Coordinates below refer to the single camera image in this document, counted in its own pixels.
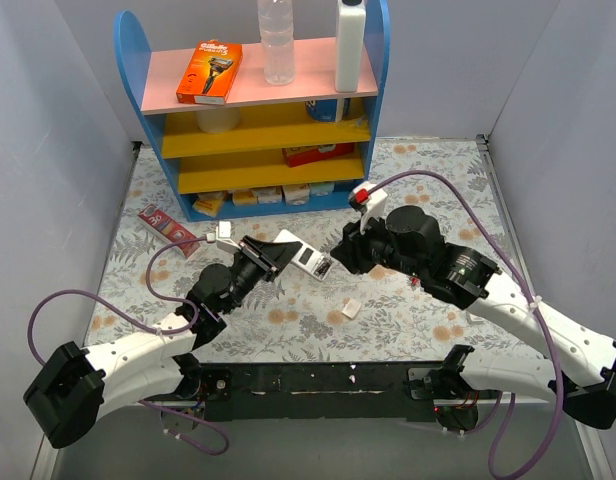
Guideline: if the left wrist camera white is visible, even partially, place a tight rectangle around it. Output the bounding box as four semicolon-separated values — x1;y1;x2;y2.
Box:
205;220;239;254

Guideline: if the red toothpaste box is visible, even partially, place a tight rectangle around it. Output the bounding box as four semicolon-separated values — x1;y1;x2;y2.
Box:
137;204;200;259

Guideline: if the purple cable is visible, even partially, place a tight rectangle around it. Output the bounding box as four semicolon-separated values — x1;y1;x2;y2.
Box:
372;170;565;480
27;235;230;455

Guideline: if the white plastic bottle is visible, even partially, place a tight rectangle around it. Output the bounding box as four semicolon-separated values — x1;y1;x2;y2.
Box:
335;0;366;93

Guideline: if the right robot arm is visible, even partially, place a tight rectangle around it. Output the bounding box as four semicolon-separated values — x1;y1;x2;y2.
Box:
331;206;616;430

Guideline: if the red flat box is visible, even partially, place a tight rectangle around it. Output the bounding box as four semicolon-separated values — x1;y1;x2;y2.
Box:
282;143;355;168

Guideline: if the light blue small box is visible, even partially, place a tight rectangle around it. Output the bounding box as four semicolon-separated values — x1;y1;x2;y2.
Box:
309;182;335;197

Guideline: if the white battery cover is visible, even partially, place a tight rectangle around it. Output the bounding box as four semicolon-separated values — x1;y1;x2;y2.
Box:
341;298;362;319

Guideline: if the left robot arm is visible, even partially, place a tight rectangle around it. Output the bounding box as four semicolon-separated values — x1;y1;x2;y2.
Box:
23;236;302;449

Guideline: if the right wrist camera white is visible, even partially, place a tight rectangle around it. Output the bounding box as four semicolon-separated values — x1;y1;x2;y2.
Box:
348;181;388;234

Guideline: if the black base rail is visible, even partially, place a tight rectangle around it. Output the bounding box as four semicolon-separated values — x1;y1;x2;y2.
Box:
175;361;479;432

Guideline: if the blue wooden shelf unit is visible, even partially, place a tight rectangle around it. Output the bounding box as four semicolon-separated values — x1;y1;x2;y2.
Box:
113;1;391;222

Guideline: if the blue round tin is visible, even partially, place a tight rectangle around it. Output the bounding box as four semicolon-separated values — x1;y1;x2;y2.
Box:
305;98;350;123

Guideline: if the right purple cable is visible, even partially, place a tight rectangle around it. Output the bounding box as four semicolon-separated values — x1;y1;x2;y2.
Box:
372;170;565;480

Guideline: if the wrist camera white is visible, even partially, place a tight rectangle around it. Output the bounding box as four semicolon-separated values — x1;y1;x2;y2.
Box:
348;181;388;234
205;220;239;254

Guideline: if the red white remote control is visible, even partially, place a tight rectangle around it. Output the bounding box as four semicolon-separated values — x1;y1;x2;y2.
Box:
274;230;334;281

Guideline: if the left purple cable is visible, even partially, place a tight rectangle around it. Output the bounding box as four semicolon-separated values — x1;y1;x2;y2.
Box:
27;235;230;455

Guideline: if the clear plastic bottle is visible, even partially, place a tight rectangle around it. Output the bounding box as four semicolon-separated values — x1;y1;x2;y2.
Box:
257;0;295;86

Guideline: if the yellow small box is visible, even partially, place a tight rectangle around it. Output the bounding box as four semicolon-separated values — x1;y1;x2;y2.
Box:
192;191;228;218

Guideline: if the orange razor box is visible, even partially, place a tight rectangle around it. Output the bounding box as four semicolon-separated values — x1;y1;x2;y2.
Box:
176;40;243;106

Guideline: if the floral table mat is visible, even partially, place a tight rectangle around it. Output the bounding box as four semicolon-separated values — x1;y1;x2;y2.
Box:
85;138;535;362

